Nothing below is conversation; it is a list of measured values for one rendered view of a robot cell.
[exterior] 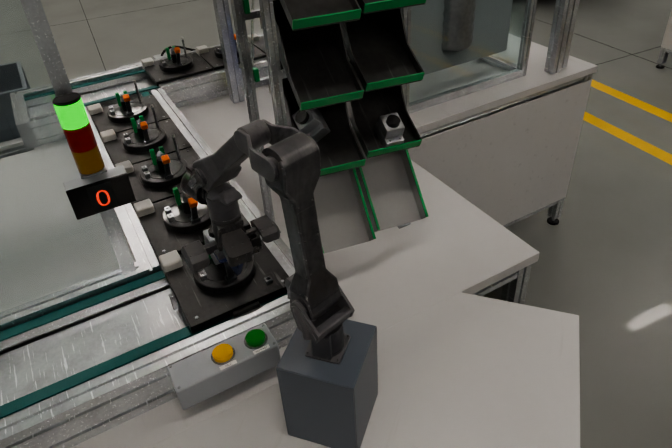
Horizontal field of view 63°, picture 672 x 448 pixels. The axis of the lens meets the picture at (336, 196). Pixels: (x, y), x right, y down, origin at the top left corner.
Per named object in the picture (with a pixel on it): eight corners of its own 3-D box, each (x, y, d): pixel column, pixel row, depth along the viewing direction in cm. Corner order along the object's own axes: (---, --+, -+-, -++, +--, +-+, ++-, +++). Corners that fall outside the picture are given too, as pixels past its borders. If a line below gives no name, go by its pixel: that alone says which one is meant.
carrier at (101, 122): (171, 122, 197) (163, 89, 189) (102, 142, 187) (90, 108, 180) (154, 98, 214) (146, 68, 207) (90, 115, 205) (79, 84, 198)
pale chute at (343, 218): (371, 240, 131) (376, 238, 127) (318, 255, 128) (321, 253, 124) (338, 130, 135) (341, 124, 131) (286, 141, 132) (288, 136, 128)
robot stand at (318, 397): (357, 456, 101) (353, 388, 90) (287, 435, 105) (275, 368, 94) (378, 392, 112) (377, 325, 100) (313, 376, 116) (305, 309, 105)
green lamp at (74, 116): (91, 125, 106) (83, 102, 103) (63, 133, 104) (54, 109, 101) (87, 115, 109) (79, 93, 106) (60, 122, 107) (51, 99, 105)
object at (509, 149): (562, 223, 288) (598, 65, 239) (384, 308, 246) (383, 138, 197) (473, 165, 337) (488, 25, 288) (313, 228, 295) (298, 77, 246)
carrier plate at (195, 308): (295, 289, 125) (294, 282, 123) (192, 334, 115) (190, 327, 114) (253, 233, 142) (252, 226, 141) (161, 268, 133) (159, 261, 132)
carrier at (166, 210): (251, 230, 143) (244, 190, 136) (159, 264, 134) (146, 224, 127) (219, 187, 161) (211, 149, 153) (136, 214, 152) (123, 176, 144)
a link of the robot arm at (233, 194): (246, 185, 99) (217, 167, 105) (219, 198, 96) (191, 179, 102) (251, 215, 103) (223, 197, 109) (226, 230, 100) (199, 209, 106)
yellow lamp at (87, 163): (106, 169, 111) (99, 148, 109) (80, 177, 110) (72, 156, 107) (102, 159, 115) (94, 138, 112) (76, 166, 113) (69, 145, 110)
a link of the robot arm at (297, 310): (355, 319, 94) (353, 292, 91) (316, 349, 89) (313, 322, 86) (328, 299, 98) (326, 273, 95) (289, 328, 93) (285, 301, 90)
